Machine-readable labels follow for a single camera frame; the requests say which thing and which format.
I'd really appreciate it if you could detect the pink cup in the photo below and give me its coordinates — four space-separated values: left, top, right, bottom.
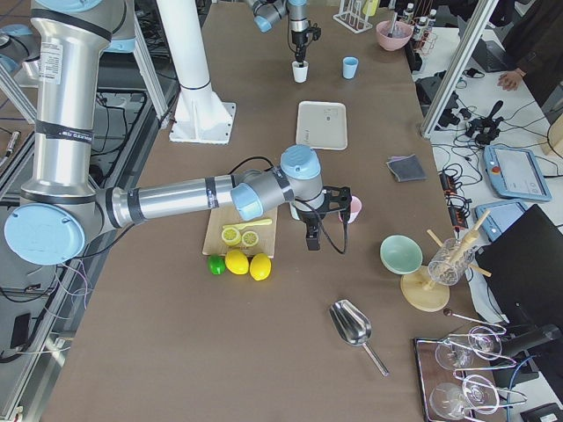
347 195 362 224

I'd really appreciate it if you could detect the steel tube in bowl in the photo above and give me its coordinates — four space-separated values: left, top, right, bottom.
387 12 398 38

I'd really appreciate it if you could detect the bamboo cutting board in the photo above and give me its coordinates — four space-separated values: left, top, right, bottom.
202 206 278 258

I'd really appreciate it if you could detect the white wire cup rack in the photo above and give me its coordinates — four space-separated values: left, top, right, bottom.
333 0 378 33

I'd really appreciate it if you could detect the cream white cup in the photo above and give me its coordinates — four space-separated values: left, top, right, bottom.
291 61 309 84

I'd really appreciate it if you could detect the white tray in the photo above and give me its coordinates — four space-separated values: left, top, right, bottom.
296 100 347 151

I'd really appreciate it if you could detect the wine glass rack tray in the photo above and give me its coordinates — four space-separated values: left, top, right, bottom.
413 324 527 421

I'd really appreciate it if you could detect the green lime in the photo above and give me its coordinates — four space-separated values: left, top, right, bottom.
207 255 226 275

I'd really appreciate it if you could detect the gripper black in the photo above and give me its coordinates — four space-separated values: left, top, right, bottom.
293 186 352 251
289 19 321 67

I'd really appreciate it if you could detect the seated person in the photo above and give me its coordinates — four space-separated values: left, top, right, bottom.
497 0 562 105

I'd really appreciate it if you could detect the aluminium frame post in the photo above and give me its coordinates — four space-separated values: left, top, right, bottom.
420 0 498 140

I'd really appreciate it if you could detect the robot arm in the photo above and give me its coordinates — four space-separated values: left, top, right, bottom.
245 0 321 68
4 1 351 266

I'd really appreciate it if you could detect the mint green bowl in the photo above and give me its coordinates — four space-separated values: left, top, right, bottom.
380 235 423 275

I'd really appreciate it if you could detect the steel scoop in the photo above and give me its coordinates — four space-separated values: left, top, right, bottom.
329 299 390 376

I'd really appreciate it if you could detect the clear glass on stand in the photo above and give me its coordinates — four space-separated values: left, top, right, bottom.
428 238 476 286

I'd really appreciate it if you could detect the lemon half slice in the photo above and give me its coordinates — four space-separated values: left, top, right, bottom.
221 226 242 246

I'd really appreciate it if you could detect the blue teach pendant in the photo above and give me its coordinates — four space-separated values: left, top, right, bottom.
483 145 552 202
474 199 529 242

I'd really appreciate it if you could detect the yellow plastic knife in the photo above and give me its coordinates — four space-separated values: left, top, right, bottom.
223 218 273 230

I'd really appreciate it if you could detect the yellow lemon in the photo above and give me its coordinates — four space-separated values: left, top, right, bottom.
249 253 272 281
224 250 250 275

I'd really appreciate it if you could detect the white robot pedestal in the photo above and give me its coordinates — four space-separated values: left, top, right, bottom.
157 0 236 145

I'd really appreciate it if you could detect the light blue cup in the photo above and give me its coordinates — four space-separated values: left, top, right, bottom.
342 56 359 80

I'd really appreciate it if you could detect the grey folded cloth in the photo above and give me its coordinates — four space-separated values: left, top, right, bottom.
386 154 427 182

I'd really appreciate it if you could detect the wooden cup tree stand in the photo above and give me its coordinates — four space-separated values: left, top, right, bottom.
400 210 492 312

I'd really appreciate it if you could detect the pink bowl with ice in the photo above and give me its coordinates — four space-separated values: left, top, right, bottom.
376 21 413 51

